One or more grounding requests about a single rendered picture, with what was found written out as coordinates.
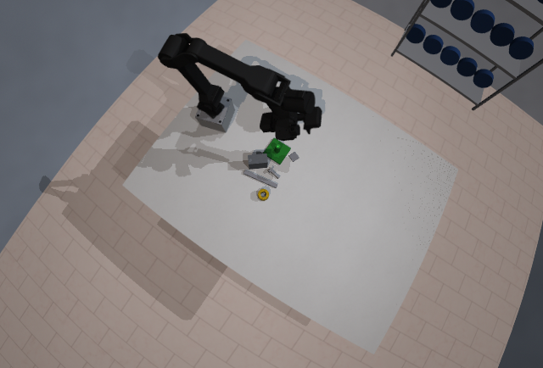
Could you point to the gold round nut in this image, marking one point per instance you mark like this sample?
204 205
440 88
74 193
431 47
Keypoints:
263 198

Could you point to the green square plate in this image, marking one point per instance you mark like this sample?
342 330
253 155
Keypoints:
277 151

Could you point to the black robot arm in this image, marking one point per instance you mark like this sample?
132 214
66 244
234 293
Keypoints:
256 80

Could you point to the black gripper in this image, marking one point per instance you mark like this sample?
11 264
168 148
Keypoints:
312 120

